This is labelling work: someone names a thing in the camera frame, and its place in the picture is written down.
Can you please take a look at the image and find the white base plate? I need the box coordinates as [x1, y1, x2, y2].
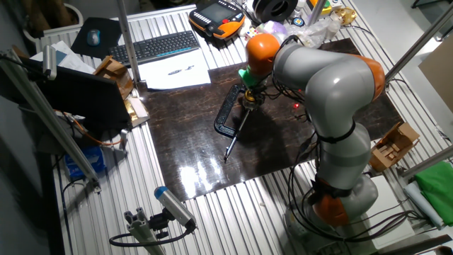
[339, 175, 415, 249]

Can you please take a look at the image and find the open cardboard box with blocks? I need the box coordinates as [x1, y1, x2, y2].
[369, 122, 421, 173]

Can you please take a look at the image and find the white paper sheet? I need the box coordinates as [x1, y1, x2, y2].
[137, 49, 212, 91]

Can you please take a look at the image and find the short aluminium frame bar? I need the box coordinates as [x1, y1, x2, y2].
[399, 144, 453, 180]

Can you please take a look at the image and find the gold metal ornament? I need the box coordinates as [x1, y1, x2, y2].
[332, 6, 357, 26]

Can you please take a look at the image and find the purple plastic bag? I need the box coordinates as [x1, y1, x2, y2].
[256, 20, 288, 36]

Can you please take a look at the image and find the stack of white papers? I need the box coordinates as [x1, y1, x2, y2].
[30, 40, 96, 75]

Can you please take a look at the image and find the upright aluminium post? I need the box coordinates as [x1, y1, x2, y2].
[115, 0, 142, 84]

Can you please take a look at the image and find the black camera cable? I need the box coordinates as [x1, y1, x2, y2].
[108, 226, 196, 248]

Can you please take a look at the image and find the black mouse pad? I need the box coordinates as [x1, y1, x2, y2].
[70, 16, 123, 60]

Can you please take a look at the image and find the yellow emergency stop button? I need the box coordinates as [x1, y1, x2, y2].
[306, 0, 333, 16]

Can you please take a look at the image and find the black camera clamp mount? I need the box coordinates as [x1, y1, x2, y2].
[148, 208, 171, 240]

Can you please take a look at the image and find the black filament spool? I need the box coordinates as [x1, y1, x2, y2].
[253, 0, 299, 23]

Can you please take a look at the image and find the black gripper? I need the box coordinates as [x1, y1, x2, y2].
[241, 83, 270, 109]

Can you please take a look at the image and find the white round basket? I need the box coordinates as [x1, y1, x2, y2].
[23, 2, 84, 43]

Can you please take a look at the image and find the clear plastic bag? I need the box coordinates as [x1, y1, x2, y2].
[286, 16, 343, 49]

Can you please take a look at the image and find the orange cable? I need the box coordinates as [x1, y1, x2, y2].
[52, 108, 123, 147]

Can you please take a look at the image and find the long aluminium frame bar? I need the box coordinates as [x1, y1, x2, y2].
[384, 3, 453, 83]

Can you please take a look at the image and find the silver camera on frame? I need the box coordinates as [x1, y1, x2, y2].
[42, 44, 58, 81]

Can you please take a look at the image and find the grey blue computer mouse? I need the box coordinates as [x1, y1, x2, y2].
[86, 28, 101, 47]

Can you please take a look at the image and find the black laptop screen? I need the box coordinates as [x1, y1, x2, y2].
[19, 56, 132, 132]

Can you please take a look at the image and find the green printed wrist mount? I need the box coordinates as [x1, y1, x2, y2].
[237, 67, 265, 89]

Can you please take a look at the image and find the white rolled cloth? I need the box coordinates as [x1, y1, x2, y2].
[403, 181, 445, 230]

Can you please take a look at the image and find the green cloth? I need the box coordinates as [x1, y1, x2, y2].
[414, 161, 453, 227]

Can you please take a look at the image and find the short aluminium profile stub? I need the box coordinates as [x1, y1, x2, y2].
[123, 207, 166, 255]

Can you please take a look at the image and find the black C-clamp with steel screw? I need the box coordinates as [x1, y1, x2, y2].
[214, 83, 258, 163]

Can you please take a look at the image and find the slanted aluminium frame bar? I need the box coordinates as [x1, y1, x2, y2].
[0, 49, 102, 194]

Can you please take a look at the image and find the black computer keyboard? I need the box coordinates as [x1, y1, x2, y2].
[108, 30, 201, 67]

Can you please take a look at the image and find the gold white small box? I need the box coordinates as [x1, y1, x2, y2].
[123, 96, 150, 128]

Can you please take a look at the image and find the blue tissue pack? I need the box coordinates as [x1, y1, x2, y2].
[64, 145, 106, 180]

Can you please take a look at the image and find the silver camera with blue end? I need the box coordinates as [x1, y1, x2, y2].
[154, 186, 197, 230]

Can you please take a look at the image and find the flat brown cardboard sheet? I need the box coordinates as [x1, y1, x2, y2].
[418, 35, 453, 114]

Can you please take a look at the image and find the dark marble pattern mat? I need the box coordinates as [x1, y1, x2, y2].
[141, 38, 404, 203]

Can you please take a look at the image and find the orange black teach pendant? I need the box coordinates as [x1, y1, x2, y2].
[188, 0, 246, 40]

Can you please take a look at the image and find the brown cardboard box with flaps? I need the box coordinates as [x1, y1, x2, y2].
[93, 55, 134, 101]

